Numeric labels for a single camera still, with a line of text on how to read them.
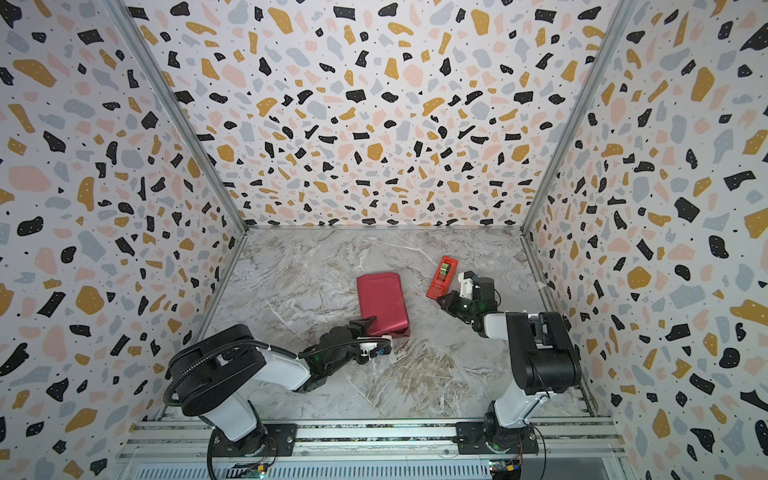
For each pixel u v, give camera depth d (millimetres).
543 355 478
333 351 683
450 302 857
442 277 1004
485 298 781
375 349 746
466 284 900
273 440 728
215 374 458
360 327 794
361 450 731
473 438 739
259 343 512
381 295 948
